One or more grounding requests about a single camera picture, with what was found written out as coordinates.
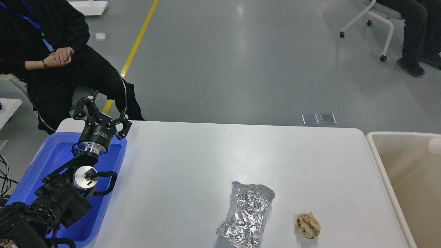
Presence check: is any metal floor plate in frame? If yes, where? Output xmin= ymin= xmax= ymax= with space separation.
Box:
xmin=319 ymin=113 xmax=337 ymax=125
xmin=302 ymin=113 xmax=319 ymax=125

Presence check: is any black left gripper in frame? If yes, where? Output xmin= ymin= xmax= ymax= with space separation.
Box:
xmin=73 ymin=91 xmax=132 ymax=154

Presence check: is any crumpled aluminium foil bag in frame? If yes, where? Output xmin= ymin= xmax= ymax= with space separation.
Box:
xmin=216 ymin=182 xmax=275 ymax=248

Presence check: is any crumpled brown paper ball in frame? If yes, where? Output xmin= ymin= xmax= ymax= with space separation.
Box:
xmin=295 ymin=212 xmax=321 ymax=239

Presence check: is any white side table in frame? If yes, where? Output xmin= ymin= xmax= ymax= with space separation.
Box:
xmin=0 ymin=98 xmax=22 ymax=129

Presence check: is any white paper cup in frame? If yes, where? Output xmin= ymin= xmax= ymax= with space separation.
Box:
xmin=428 ymin=137 xmax=441 ymax=156

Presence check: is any seated person in black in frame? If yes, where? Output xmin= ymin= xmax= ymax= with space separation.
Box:
xmin=0 ymin=0 xmax=144 ymax=134

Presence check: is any beige plastic bin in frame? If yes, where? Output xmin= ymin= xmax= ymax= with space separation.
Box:
xmin=366 ymin=132 xmax=441 ymax=248

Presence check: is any right metal floor plate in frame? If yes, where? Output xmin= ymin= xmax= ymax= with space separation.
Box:
xmin=319 ymin=113 xmax=337 ymax=125

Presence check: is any left metal floor plate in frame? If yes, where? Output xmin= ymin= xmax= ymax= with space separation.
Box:
xmin=302 ymin=113 xmax=319 ymax=125

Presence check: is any black cables bundle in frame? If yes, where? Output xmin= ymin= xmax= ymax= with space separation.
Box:
xmin=0 ymin=154 xmax=18 ymax=198

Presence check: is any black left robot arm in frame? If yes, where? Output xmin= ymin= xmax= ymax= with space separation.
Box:
xmin=1 ymin=91 xmax=131 ymax=248

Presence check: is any white office chair right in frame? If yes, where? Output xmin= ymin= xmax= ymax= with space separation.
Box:
xmin=339 ymin=0 xmax=403 ymax=62

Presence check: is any small white floor device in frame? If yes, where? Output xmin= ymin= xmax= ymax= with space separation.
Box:
xmin=90 ymin=32 xmax=107 ymax=41

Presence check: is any white box on floor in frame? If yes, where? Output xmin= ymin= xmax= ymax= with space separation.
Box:
xmin=68 ymin=0 xmax=108 ymax=16

